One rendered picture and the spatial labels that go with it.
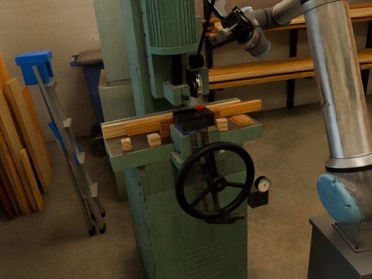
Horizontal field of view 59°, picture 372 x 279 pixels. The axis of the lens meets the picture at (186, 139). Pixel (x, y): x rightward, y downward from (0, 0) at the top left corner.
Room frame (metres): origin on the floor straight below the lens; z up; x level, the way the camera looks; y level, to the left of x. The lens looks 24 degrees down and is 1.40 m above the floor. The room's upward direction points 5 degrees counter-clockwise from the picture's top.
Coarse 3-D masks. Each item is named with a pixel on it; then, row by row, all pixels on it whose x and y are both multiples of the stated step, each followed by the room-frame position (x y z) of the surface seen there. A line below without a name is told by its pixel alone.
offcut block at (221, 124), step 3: (216, 120) 1.18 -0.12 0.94; (219, 120) 1.18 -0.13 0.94; (222, 120) 1.18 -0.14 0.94; (225, 120) 1.18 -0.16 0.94; (216, 123) 1.18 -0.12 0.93; (219, 123) 1.17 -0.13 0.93; (222, 123) 1.17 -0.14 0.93; (225, 123) 1.17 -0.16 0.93; (216, 126) 1.18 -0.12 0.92; (219, 126) 1.17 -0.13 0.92; (222, 126) 1.17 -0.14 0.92; (225, 126) 1.17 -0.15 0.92; (219, 129) 1.17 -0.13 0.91; (222, 129) 1.17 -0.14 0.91; (225, 129) 1.17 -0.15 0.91
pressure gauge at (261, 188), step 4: (260, 176) 1.17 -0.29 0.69; (264, 176) 1.17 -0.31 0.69; (256, 180) 1.15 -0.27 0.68; (260, 180) 1.14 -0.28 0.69; (264, 180) 1.14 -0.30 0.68; (268, 180) 1.15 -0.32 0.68; (256, 184) 1.14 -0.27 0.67; (260, 184) 1.14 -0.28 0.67; (264, 184) 1.14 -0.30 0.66; (268, 184) 1.15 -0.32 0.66; (256, 188) 1.15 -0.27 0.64; (260, 188) 1.14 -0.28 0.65; (264, 188) 1.14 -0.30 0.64; (268, 188) 1.15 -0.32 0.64; (260, 192) 1.16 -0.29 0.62
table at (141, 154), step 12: (228, 120) 1.28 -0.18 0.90; (252, 120) 1.26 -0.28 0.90; (156, 132) 1.21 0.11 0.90; (228, 132) 1.16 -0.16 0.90; (240, 132) 1.18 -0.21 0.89; (252, 132) 1.20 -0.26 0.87; (108, 144) 1.13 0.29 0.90; (120, 144) 1.12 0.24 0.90; (132, 144) 1.11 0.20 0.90; (144, 144) 1.10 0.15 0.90; (168, 144) 1.09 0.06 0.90; (108, 156) 1.09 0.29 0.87; (120, 156) 1.03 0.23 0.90; (132, 156) 1.05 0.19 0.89; (144, 156) 1.06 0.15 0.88; (156, 156) 1.07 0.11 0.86; (168, 156) 1.09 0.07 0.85; (204, 156) 1.03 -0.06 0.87; (216, 156) 1.04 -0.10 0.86; (120, 168) 1.03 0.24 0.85
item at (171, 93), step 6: (168, 84) 1.29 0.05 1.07; (180, 84) 1.27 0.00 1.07; (186, 84) 1.27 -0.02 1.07; (168, 90) 1.28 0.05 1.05; (174, 90) 1.22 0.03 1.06; (180, 90) 1.23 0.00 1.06; (186, 90) 1.24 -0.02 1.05; (168, 96) 1.28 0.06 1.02; (174, 96) 1.22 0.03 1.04; (180, 96) 1.23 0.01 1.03; (174, 102) 1.22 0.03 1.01; (180, 102) 1.23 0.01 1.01; (186, 102) 1.24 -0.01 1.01
